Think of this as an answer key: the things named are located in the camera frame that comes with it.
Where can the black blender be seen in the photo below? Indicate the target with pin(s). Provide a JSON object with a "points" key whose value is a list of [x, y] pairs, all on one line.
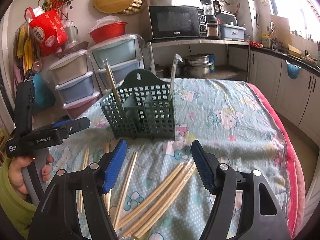
{"points": [[211, 10]]}

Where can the black microwave oven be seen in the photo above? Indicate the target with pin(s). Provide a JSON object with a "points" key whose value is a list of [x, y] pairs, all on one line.
{"points": [[171, 22]]}

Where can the kitchen window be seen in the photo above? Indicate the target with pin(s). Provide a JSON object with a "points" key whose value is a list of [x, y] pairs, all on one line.
{"points": [[303, 16]]}

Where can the green sleeve forearm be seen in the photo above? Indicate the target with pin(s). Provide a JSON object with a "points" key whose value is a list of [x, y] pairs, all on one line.
{"points": [[18, 211]]}

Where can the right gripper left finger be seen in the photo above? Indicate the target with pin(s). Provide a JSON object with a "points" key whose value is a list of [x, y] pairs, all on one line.
{"points": [[56, 216]]}

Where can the blue plastic tray box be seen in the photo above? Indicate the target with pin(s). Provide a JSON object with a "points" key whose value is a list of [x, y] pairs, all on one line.
{"points": [[232, 32]]}

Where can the Hello Kitty tablecloth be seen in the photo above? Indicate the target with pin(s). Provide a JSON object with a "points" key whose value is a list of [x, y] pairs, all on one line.
{"points": [[231, 119]]}

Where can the white kitchen cabinets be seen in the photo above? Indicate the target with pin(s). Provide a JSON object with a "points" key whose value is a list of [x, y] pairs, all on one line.
{"points": [[296, 100]]}

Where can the blue hanging bin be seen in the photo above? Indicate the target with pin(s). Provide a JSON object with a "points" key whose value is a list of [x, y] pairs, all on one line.
{"points": [[293, 70]]}

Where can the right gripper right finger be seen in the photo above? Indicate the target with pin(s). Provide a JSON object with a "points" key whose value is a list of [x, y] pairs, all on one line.
{"points": [[260, 216]]}

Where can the metal shelf rack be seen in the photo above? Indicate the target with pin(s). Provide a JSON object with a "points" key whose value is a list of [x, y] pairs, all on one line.
{"points": [[222, 68]]}

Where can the plastic drawer tower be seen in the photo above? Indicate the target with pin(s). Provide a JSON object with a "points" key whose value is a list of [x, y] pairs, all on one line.
{"points": [[122, 54], [75, 82]]}

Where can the right plastic drawer tower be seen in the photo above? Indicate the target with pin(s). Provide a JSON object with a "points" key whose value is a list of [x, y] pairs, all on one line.
{"points": [[122, 54]]}

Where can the red plastic bowl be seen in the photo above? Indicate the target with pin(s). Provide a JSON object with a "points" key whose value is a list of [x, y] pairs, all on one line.
{"points": [[108, 31]]}

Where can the stacked metal pots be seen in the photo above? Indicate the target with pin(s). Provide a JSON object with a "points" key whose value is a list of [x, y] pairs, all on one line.
{"points": [[197, 66]]}

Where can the left plastic drawer tower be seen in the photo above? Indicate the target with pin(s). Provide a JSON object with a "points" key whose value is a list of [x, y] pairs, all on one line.
{"points": [[75, 82]]}

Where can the red shopping bag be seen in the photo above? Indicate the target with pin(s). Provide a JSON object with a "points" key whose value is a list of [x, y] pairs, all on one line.
{"points": [[47, 29]]}

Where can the green plastic utensil basket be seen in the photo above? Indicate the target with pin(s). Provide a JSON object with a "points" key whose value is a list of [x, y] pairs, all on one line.
{"points": [[142, 108]]}

